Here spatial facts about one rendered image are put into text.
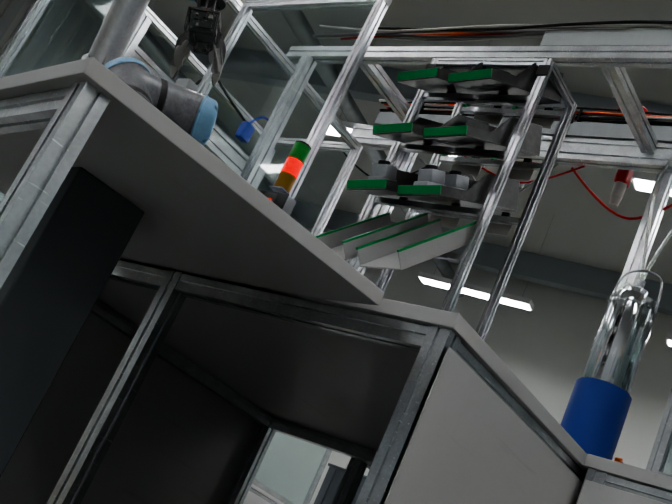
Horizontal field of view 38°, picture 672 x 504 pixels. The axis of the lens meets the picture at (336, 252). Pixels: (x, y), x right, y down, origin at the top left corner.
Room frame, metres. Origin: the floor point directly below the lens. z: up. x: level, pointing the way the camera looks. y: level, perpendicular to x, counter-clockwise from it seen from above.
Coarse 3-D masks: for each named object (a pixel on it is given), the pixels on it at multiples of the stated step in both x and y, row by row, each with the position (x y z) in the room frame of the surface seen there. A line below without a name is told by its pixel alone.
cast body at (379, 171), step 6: (378, 162) 2.08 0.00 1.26; (384, 162) 2.07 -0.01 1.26; (390, 162) 2.08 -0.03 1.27; (372, 168) 2.09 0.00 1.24; (378, 168) 2.08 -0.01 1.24; (384, 168) 2.07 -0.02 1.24; (390, 168) 2.07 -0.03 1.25; (396, 168) 2.09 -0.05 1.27; (372, 174) 2.09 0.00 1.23; (378, 174) 2.08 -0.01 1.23; (384, 174) 2.07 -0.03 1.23; (390, 174) 2.08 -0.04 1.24; (396, 174) 2.10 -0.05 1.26; (396, 180) 2.10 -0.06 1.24
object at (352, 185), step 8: (400, 176) 2.23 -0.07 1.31; (408, 176) 2.24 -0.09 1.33; (416, 176) 2.26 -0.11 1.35; (352, 184) 2.13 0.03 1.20; (360, 184) 2.11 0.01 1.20; (368, 184) 2.08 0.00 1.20; (376, 184) 2.06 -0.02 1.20; (384, 184) 2.04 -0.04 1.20; (392, 184) 2.05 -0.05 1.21; (400, 184) 2.07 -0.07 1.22; (408, 184) 2.08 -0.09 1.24; (360, 192) 2.17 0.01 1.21; (368, 192) 2.15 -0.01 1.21; (376, 192) 2.13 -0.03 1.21; (384, 192) 2.11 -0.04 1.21; (392, 192) 2.09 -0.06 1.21; (416, 200) 2.21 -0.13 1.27
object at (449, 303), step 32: (448, 64) 2.19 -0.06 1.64; (512, 64) 2.07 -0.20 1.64; (544, 64) 2.01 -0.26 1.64; (416, 96) 2.22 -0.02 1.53; (512, 160) 2.01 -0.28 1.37; (544, 160) 2.14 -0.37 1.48; (480, 224) 2.01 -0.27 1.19; (512, 256) 2.13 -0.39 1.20; (384, 288) 2.35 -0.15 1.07; (480, 320) 2.14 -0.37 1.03
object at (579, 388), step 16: (576, 384) 2.53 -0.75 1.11; (592, 384) 2.48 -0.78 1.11; (608, 384) 2.46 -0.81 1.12; (576, 400) 2.51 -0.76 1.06; (592, 400) 2.47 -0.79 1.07; (608, 400) 2.46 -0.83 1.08; (624, 400) 2.47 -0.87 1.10; (576, 416) 2.49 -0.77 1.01; (592, 416) 2.46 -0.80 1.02; (608, 416) 2.46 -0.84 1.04; (624, 416) 2.49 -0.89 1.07; (576, 432) 2.48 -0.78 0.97; (592, 432) 2.46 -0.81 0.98; (608, 432) 2.46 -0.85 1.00; (592, 448) 2.46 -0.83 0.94; (608, 448) 2.47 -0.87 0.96
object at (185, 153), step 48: (0, 96) 1.53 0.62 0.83; (0, 144) 1.80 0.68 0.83; (96, 144) 1.55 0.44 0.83; (144, 144) 1.44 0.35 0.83; (192, 144) 1.40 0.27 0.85; (144, 192) 1.69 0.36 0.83; (192, 192) 1.57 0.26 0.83; (240, 192) 1.48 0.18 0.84; (144, 240) 2.01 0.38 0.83; (192, 240) 1.85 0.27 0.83; (240, 240) 1.70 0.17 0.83; (288, 240) 1.58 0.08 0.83; (288, 288) 1.87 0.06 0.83; (336, 288) 1.72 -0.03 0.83
